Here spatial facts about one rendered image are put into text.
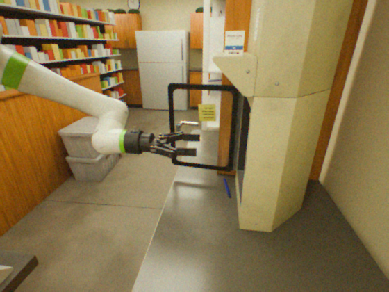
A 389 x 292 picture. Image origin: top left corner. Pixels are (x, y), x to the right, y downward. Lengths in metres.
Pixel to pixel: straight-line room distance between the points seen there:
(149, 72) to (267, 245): 5.31
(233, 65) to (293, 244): 0.60
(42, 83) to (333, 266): 1.08
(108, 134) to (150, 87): 5.00
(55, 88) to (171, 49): 4.81
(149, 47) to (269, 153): 5.22
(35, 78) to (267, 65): 0.72
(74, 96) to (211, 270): 0.74
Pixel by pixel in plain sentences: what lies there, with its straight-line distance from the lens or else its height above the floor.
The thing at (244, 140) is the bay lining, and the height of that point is 1.17.
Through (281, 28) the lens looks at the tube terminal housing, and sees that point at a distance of 0.64.
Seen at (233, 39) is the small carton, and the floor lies 1.55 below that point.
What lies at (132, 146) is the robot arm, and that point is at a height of 1.20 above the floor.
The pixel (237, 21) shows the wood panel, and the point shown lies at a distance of 1.00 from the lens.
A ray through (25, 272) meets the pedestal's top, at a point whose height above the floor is 0.92.
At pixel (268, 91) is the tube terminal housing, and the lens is 0.64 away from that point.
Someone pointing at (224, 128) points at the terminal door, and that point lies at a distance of 0.99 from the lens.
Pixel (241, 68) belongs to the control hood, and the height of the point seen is 1.48.
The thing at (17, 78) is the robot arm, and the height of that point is 1.44.
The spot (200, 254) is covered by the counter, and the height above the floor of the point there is 0.94.
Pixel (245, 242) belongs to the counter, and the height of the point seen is 0.94.
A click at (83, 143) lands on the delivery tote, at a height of 0.52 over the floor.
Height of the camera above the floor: 1.54
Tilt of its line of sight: 25 degrees down
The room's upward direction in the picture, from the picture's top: straight up
